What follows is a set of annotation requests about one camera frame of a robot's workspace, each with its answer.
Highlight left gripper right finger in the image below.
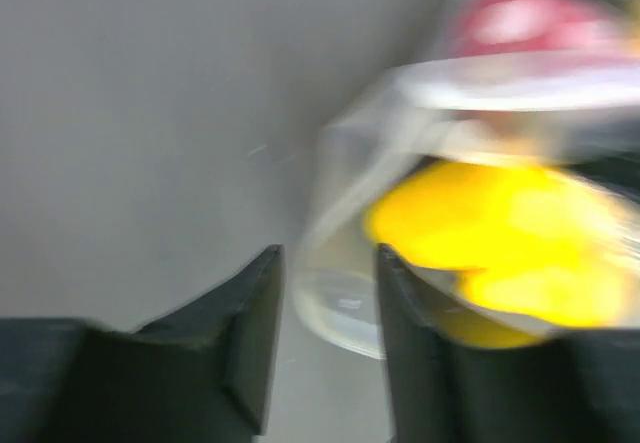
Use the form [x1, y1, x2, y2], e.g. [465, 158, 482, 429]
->
[376, 245, 639, 442]

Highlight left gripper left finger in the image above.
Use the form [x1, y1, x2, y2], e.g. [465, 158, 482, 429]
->
[1, 245, 284, 442]

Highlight yellow fake mango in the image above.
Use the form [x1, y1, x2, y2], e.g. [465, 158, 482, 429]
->
[363, 161, 639, 338]

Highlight polka dot zip bag front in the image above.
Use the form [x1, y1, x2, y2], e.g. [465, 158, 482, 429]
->
[293, 0, 639, 359]

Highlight red fake strawberry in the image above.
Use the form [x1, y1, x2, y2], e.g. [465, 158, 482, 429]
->
[451, 0, 628, 57]

